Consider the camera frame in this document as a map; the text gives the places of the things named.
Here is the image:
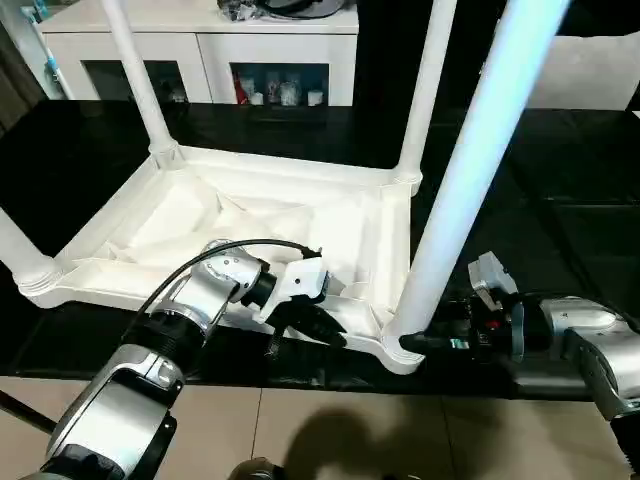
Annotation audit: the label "white plastic table top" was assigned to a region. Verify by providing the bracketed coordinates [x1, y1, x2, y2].
[16, 143, 427, 377]

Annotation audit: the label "white plastic table leg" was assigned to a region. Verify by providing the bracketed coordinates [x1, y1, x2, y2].
[384, 0, 572, 351]
[0, 204, 57, 296]
[101, 0, 180, 170]
[393, 0, 457, 185]

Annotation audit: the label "dark robot left foot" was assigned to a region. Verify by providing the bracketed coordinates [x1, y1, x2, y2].
[231, 456, 287, 480]

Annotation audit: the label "black work mat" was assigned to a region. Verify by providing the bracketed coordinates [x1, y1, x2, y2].
[0, 97, 640, 402]

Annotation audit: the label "black box with gold label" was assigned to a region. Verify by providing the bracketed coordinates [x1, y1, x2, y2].
[353, 0, 502, 110]

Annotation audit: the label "black metal support bar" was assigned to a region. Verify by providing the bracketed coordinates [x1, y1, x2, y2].
[0, 388, 60, 435]

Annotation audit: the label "grey cushion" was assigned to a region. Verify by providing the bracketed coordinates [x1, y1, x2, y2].
[478, 28, 640, 112]

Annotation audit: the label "white glass-door cabinet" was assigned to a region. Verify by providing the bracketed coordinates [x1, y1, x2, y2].
[38, 0, 361, 108]

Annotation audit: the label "dark round device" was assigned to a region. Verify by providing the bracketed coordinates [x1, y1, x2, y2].
[263, 0, 352, 20]

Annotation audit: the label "white pipe with blue clip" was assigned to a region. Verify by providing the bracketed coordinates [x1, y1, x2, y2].
[18, 3, 77, 102]

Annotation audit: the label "beige curtain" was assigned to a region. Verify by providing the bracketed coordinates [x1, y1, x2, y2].
[0, 19, 42, 137]

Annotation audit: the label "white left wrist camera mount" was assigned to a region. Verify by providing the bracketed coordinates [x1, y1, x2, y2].
[256, 256, 332, 327]

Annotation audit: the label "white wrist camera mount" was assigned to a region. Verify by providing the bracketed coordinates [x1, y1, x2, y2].
[467, 251, 527, 362]
[256, 256, 332, 327]

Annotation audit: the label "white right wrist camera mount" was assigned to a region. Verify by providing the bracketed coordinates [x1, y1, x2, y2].
[467, 251, 527, 362]

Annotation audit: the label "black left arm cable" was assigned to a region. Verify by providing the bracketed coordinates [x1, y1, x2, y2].
[126, 238, 325, 347]

